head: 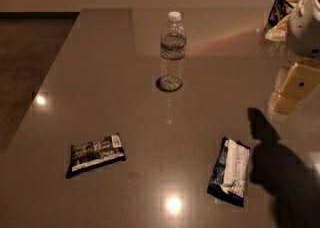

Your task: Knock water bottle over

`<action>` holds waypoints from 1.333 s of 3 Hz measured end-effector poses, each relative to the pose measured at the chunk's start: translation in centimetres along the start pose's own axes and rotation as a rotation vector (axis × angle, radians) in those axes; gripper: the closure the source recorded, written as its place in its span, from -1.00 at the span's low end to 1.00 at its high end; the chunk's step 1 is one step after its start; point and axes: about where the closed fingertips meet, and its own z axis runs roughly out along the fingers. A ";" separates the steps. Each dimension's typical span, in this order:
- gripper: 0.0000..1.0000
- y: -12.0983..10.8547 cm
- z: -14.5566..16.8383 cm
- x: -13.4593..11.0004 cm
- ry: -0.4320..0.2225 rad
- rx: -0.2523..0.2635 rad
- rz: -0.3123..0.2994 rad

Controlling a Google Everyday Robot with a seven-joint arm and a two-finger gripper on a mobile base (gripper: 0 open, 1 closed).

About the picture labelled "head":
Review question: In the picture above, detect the black wire napkin holder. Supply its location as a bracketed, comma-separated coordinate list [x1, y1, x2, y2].
[268, 0, 300, 27]

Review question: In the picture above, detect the black snack packet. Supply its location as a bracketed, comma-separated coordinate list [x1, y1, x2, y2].
[65, 134, 126, 179]

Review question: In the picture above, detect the clear plastic water bottle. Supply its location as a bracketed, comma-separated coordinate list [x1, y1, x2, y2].
[160, 11, 187, 92]

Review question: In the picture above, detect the blue white snack packet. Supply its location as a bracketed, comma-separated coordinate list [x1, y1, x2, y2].
[207, 137, 250, 207]

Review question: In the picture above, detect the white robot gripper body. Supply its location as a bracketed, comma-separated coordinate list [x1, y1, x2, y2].
[287, 0, 320, 57]

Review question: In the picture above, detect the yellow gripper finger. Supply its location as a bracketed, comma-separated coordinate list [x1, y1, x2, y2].
[272, 58, 320, 115]

